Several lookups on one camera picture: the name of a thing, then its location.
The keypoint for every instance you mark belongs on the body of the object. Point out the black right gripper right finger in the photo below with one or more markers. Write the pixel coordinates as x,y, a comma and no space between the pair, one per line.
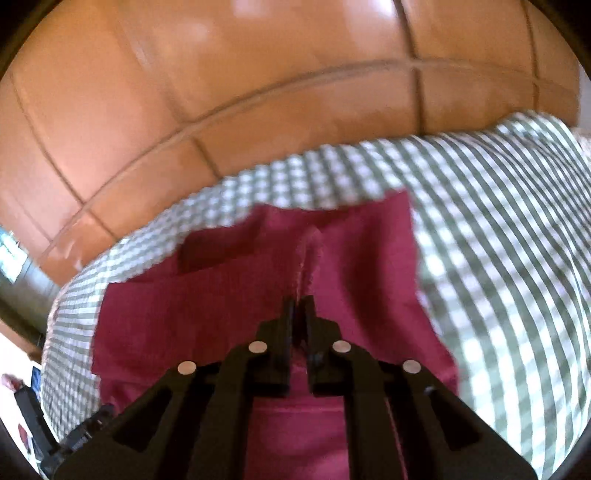
402,422

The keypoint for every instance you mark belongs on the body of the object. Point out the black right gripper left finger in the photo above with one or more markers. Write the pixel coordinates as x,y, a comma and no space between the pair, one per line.
194,425

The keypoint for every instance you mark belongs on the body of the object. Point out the dark red garment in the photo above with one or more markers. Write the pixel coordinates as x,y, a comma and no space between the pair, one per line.
359,263

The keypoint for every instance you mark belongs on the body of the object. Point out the green white checkered bedsheet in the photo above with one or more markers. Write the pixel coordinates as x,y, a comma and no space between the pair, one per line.
503,224

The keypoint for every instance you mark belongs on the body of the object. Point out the orange wooden wardrobe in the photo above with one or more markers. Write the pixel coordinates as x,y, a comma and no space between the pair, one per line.
111,111

